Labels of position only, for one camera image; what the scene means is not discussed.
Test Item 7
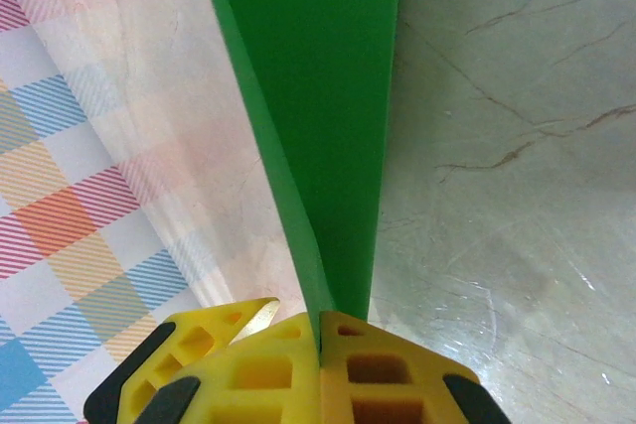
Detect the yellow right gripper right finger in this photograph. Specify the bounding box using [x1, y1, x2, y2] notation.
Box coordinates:
[320, 309, 513, 424]

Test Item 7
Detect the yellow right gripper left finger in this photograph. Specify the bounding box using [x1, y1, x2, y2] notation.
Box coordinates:
[116, 312, 323, 424]

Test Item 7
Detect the green paper sheet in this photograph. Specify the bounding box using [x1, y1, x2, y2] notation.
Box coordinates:
[193, 0, 406, 360]

